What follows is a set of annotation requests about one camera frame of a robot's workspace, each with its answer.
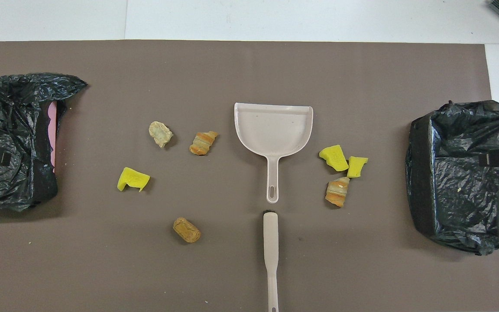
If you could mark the beige plastic dustpan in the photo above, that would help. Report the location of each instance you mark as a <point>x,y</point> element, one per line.
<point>273,130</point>

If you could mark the striped toy croissant piece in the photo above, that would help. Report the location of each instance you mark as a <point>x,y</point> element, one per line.
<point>337,193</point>
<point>202,144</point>

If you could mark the yellow sponge piece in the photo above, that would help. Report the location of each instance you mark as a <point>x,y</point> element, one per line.
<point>132,178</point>
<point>334,157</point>
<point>357,167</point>

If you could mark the beige hand brush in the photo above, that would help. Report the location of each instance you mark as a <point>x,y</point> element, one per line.
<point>270,238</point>

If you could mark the pale cream bread piece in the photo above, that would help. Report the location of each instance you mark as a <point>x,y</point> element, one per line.
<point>160,133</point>

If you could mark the brown bread roll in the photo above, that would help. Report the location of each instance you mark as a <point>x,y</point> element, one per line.
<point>186,229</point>

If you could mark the pink plastic bin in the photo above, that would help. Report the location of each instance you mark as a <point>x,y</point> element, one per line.
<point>52,130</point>

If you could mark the black bag-lined trash bin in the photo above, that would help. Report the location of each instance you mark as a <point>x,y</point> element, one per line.
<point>448,195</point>

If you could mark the crumpled black trash bag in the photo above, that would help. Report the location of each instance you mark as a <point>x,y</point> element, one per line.
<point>7,112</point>

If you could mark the brown table mat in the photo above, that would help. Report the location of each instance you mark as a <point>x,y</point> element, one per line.
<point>232,65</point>

